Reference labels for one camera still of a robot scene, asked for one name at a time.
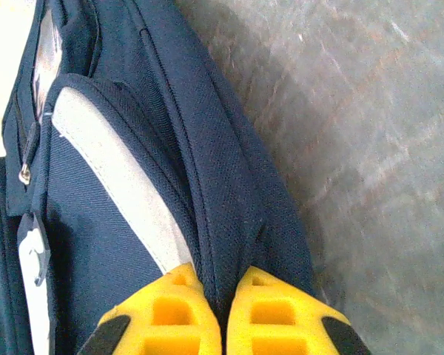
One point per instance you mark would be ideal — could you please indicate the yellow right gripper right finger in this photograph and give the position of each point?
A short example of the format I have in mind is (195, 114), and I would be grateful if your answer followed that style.
(281, 321)

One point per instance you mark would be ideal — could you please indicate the navy blue backpack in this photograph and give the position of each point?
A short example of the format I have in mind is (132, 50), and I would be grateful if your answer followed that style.
(133, 148)

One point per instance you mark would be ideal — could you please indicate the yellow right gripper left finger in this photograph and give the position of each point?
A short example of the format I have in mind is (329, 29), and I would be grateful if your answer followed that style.
(170, 321)

